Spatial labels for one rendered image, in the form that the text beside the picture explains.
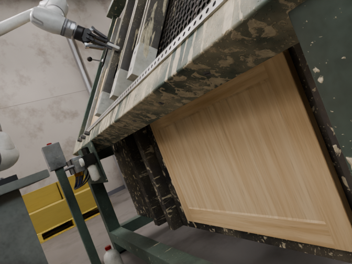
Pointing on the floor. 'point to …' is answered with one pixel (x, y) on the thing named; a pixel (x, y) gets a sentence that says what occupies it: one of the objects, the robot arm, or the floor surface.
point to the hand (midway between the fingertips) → (112, 46)
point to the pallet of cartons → (57, 208)
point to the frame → (342, 30)
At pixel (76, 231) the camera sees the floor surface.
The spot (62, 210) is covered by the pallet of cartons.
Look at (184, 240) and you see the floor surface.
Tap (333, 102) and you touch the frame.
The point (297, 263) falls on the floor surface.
